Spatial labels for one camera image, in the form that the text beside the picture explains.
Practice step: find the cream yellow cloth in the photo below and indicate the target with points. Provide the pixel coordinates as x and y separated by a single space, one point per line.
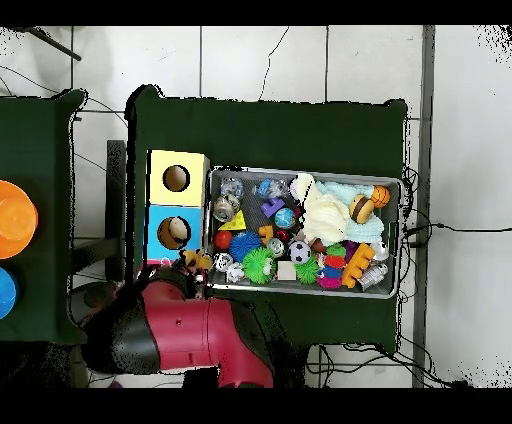
324 212

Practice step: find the brown plush toy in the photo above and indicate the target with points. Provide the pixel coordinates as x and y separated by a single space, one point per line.
196 260

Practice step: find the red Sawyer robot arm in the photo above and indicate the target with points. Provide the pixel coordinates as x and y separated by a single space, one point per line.
192 332

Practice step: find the wooden box with three holes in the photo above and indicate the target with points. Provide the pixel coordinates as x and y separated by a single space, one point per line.
192 192

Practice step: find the shallow mesh bin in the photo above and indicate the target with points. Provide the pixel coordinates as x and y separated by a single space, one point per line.
300 291

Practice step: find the blue globe ball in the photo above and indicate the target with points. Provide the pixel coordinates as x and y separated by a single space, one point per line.
285 218

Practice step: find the blue spiky ball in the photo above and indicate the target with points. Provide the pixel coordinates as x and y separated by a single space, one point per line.
244 246

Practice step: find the red ball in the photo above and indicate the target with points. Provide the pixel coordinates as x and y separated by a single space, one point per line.
222 240

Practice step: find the green spiky ball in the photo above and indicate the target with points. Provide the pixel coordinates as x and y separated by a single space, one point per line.
259 270

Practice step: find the small soccer ball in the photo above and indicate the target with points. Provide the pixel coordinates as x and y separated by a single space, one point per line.
300 252

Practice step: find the dark green table cloth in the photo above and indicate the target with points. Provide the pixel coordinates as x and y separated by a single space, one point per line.
32 140
272 136

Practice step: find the toy hamburger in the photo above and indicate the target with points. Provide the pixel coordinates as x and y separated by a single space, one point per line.
362 208

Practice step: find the mint green cloth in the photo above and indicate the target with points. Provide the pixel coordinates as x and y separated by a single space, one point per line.
366 232

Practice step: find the orange toy brick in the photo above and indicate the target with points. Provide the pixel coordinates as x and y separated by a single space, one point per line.
356 264

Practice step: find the small orange basketball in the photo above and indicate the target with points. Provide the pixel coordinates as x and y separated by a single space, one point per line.
380 196

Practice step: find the orange plastic bowl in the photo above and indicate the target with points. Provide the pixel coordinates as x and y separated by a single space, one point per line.
16 220

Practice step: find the blue plastic bowl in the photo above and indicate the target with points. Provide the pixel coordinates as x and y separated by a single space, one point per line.
7 294

